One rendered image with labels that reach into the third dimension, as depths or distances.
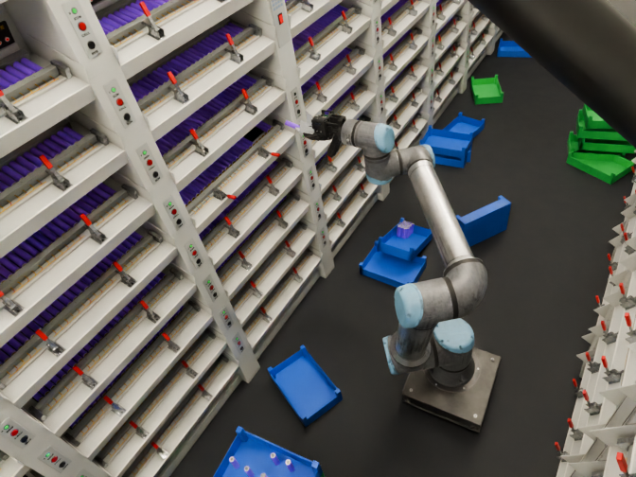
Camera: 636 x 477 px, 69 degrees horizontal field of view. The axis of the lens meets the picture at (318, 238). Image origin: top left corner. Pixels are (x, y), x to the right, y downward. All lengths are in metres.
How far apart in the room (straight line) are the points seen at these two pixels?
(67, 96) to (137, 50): 0.23
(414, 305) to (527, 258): 1.50
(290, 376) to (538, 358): 1.12
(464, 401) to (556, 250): 1.09
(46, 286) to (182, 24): 0.80
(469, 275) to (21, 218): 1.12
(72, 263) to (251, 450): 0.83
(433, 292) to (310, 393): 1.09
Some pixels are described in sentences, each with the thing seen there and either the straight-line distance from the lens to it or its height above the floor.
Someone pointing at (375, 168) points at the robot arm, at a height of 0.97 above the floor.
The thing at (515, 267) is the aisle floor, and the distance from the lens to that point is 2.62.
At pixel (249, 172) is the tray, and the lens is 1.78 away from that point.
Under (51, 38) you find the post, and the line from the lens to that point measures 1.32.
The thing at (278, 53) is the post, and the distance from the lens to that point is 1.80.
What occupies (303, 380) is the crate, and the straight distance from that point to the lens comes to 2.23.
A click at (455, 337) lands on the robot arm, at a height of 0.40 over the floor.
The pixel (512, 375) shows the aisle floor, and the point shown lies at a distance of 2.25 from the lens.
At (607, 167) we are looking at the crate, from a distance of 3.37.
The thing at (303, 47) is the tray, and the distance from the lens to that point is 2.05.
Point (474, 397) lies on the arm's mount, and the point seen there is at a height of 0.13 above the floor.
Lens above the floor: 1.94
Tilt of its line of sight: 44 degrees down
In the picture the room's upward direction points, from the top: 12 degrees counter-clockwise
